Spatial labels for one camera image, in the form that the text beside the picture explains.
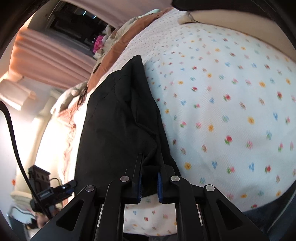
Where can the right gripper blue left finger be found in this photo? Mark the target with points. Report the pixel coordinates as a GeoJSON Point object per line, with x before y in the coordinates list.
{"type": "Point", "coordinates": [137, 180]}

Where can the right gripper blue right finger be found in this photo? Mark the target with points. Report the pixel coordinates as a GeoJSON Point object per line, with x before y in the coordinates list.
{"type": "Point", "coordinates": [163, 182]}

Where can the black shirt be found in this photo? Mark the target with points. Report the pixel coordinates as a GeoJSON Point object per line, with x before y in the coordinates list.
{"type": "Point", "coordinates": [122, 123]}

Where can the person's left hand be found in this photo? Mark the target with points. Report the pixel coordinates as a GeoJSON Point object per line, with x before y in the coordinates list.
{"type": "Point", "coordinates": [41, 220]}

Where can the cream padded headboard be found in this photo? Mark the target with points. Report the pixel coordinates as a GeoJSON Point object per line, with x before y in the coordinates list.
{"type": "Point", "coordinates": [39, 146]}

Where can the orange-brown duvet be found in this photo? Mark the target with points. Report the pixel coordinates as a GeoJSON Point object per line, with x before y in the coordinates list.
{"type": "Point", "coordinates": [107, 61]}

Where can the grey plush toy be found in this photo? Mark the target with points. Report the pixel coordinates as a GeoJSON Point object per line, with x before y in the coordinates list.
{"type": "Point", "coordinates": [65, 99]}

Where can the white hanging cloth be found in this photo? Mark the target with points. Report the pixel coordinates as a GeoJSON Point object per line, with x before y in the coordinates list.
{"type": "Point", "coordinates": [15, 94]}

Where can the white floral bed sheet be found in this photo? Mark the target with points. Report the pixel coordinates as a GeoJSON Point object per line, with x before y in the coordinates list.
{"type": "Point", "coordinates": [227, 101]}

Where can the pink curtain left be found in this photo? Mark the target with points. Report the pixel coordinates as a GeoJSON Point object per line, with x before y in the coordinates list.
{"type": "Point", "coordinates": [46, 60]}

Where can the pink curtain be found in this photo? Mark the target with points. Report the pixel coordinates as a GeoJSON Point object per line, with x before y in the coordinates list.
{"type": "Point", "coordinates": [46, 60]}
{"type": "Point", "coordinates": [117, 12]}

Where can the pink plush toy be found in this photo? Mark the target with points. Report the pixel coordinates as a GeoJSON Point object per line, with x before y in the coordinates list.
{"type": "Point", "coordinates": [98, 43]}

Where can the beige crumpled blanket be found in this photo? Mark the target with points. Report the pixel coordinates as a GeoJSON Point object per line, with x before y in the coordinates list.
{"type": "Point", "coordinates": [112, 36]}

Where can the pink curtain right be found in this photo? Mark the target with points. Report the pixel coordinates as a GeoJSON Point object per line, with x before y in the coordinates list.
{"type": "Point", "coordinates": [117, 12]}

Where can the folded black garment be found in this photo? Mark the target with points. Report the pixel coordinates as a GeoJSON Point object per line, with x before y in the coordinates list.
{"type": "Point", "coordinates": [192, 5]}

